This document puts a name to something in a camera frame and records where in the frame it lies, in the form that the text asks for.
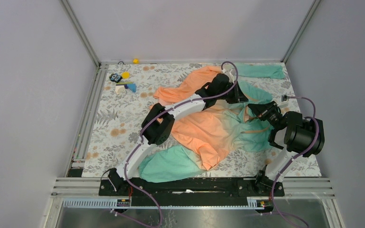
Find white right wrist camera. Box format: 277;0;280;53
279;95;289;109

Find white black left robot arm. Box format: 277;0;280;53
107;72;248;195

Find green yellow flat stick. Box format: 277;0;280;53
116;82;134;85

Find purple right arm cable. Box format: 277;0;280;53
261;96;321;228

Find black blue toy car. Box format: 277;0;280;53
109;73;123;83

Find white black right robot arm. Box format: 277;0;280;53
248;101;325;196

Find aluminium frame rails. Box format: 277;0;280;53
42;0;345;228

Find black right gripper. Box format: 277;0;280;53
248;101;282;130

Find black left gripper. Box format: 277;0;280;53
215;80;248;104

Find floral patterned table cloth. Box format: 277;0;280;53
82;62;322;178

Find white slotted cable duct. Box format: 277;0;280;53
62;197;264;209

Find orange and teal jacket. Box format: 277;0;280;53
139;66;273;183

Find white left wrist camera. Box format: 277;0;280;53
222;68;236;83

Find yellow round disc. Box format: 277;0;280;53
121;72;130;79

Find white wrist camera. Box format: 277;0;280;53
222;68;236;83
279;95;289;109

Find blue triangular block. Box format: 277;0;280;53
126;84;137;93

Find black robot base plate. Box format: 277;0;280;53
98;177;285;197

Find white toy block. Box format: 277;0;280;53
115;85;126;95

